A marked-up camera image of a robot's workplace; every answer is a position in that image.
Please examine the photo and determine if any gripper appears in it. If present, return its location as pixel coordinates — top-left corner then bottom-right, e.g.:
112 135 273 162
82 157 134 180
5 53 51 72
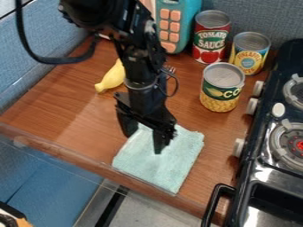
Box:
112 79 179 155

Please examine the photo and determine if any light blue cloth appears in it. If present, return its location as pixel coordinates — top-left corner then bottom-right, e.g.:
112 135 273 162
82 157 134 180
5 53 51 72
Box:
111 122 206 196

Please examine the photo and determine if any yellow toy banana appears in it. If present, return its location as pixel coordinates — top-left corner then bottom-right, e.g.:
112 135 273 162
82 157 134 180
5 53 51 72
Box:
93 58 127 93

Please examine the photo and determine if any green and yellow corn can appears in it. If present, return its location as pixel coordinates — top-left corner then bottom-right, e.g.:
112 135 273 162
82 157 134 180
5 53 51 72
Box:
198 61 246 114

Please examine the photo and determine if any teal toy phone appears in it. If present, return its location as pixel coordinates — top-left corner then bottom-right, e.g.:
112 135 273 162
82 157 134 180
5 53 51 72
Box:
153 0 204 55

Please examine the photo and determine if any red tomato sauce can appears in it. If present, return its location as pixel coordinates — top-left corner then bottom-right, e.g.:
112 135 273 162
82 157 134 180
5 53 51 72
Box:
191 9 232 65

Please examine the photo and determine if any toy stove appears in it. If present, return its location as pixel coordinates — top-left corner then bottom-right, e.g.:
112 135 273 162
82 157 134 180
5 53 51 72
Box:
199 38 303 227

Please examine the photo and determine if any blue and yellow pineapple can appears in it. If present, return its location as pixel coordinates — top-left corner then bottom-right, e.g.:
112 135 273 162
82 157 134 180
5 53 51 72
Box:
227 31 273 76

